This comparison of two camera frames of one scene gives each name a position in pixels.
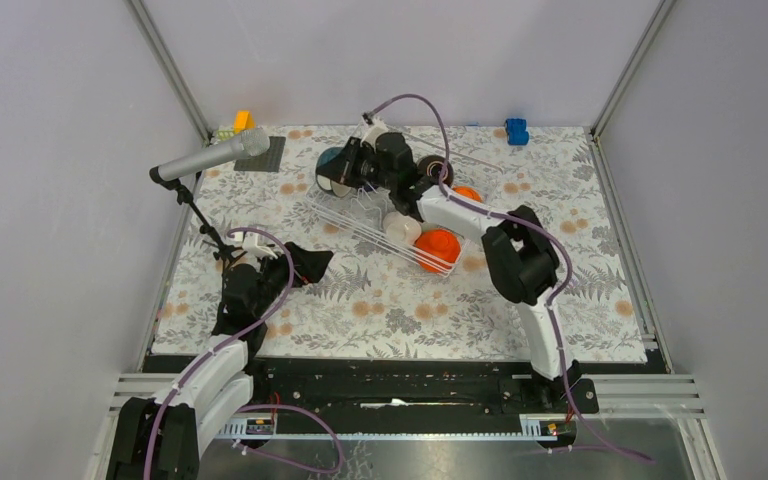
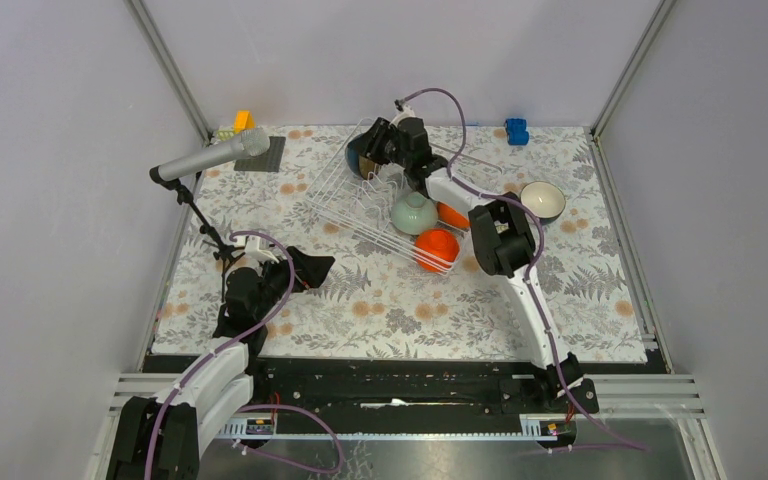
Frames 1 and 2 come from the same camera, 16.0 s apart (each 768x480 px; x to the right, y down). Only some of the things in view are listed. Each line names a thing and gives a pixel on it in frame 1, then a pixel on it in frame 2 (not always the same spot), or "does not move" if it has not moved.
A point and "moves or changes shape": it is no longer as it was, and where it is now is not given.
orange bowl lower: [437, 250] does not move
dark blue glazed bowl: [328, 154] moves or changes shape
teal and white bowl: [328, 184] to [544, 199]
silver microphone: [251, 142] does not move
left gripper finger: [309, 266] does not move
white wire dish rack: [395, 216] does not move
